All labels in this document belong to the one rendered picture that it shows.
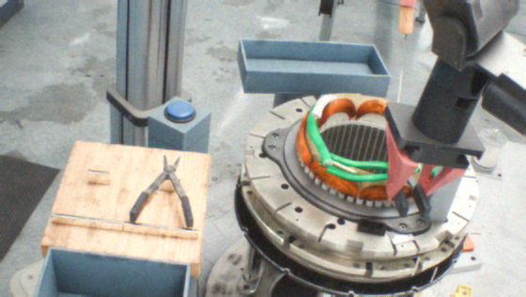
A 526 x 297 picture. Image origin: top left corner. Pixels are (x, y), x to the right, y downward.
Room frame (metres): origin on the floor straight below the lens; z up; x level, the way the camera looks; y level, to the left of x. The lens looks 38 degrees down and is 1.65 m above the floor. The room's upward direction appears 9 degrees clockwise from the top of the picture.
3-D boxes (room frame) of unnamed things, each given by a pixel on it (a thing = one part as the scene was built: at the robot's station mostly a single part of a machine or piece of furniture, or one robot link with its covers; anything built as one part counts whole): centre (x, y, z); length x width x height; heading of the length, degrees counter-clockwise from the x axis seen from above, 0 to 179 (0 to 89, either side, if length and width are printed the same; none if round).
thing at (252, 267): (0.74, -0.01, 0.91); 0.02 x 0.02 x 0.21
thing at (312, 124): (0.70, -0.07, 1.15); 0.15 x 0.04 x 0.02; 176
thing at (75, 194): (0.61, 0.15, 1.05); 0.20 x 0.19 x 0.02; 5
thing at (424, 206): (0.56, -0.18, 1.17); 0.04 x 0.01 x 0.02; 13
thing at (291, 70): (1.02, -0.06, 0.92); 0.25 x 0.11 x 0.28; 103
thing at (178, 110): (0.84, 0.13, 1.04); 0.04 x 0.04 x 0.01
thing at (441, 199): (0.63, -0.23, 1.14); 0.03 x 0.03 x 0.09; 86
